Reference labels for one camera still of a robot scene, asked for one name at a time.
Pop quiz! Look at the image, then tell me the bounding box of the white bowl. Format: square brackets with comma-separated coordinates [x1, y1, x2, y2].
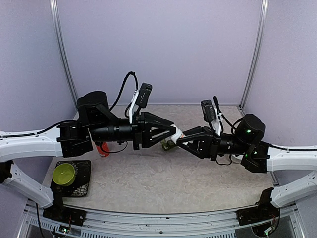
[231, 155, 243, 164]

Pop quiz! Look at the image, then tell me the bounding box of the black patterned square plate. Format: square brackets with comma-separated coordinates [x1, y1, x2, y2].
[50, 160, 91, 197]

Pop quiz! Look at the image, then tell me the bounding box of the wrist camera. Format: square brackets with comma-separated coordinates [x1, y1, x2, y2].
[136, 83, 153, 109]
[201, 100, 216, 123]

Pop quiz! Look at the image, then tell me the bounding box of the white pill bottle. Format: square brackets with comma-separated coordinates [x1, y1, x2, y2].
[170, 124, 185, 144]

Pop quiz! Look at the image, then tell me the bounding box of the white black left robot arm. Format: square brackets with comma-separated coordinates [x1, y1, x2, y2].
[0, 91, 176, 221]

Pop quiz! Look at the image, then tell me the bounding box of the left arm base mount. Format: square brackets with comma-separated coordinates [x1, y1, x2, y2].
[43, 207, 86, 226]

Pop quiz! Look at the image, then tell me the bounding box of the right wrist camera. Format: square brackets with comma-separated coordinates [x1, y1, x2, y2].
[201, 100, 216, 123]

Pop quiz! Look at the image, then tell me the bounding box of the aluminium frame post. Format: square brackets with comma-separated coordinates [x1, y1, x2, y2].
[50, 0, 78, 109]
[239, 0, 269, 112]

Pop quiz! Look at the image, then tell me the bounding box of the right camera black cable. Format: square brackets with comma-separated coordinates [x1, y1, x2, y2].
[213, 96, 238, 134]

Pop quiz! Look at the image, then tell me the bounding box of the red bottle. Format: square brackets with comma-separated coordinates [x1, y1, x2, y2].
[95, 142, 109, 157]

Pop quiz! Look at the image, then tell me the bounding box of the front aluminium rail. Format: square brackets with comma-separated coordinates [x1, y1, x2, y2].
[17, 198, 305, 238]

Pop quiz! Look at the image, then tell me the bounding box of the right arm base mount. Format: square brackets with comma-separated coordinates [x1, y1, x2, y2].
[236, 187, 280, 226]

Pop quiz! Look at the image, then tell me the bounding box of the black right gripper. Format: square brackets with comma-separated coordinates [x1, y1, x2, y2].
[175, 125, 250, 161]

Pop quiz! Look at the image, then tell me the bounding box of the green bowl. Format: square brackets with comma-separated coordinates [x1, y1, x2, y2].
[52, 163, 76, 186]

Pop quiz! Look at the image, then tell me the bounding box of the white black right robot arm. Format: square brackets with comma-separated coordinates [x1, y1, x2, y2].
[177, 114, 317, 220]

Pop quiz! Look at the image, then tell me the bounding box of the camera black cable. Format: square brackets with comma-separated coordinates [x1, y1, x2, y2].
[108, 71, 138, 115]
[213, 96, 238, 134]

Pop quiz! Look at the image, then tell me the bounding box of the right aluminium frame post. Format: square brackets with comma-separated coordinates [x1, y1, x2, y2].
[239, 0, 269, 112]

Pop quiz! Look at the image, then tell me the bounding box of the green pill organizer box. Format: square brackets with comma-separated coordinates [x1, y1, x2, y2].
[160, 139, 177, 151]

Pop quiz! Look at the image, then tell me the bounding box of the left camera black cable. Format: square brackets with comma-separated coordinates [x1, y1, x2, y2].
[108, 71, 138, 115]

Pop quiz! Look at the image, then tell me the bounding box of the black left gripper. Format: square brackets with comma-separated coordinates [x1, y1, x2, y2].
[89, 111, 176, 150]

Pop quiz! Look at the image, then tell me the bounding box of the left aluminium frame post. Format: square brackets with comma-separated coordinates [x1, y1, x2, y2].
[50, 0, 78, 109]

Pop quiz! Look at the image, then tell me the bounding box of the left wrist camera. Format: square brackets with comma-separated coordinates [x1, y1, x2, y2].
[136, 83, 153, 109]

